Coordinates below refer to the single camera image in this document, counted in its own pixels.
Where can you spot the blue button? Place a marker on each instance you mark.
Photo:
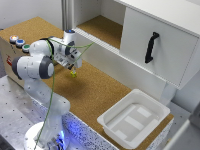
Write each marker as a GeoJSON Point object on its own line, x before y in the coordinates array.
{"type": "Point", "coordinates": [20, 42]}

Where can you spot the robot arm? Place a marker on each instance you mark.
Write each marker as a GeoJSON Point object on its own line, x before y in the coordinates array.
{"type": "Point", "coordinates": [33, 66]}

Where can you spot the yellow block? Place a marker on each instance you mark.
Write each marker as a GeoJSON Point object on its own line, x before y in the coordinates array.
{"type": "Point", "coordinates": [73, 73]}

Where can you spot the green button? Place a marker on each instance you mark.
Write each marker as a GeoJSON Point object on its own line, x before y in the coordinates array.
{"type": "Point", "coordinates": [26, 48]}

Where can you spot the white sliding door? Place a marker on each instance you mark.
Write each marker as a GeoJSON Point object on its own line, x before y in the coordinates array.
{"type": "Point", "coordinates": [160, 46]}

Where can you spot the red button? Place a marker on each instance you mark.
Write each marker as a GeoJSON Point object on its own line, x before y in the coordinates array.
{"type": "Point", "coordinates": [13, 38]}

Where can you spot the wooden drawer box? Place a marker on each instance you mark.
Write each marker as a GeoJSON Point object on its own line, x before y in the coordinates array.
{"type": "Point", "coordinates": [10, 56]}

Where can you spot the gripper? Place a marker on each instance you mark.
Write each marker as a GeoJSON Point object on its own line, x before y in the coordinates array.
{"type": "Point", "coordinates": [67, 60]}

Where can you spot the white cabinet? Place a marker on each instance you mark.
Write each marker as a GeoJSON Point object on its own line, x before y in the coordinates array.
{"type": "Point", "coordinates": [133, 43]}

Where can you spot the white plastic box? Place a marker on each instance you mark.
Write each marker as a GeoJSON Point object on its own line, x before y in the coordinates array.
{"type": "Point", "coordinates": [133, 118]}

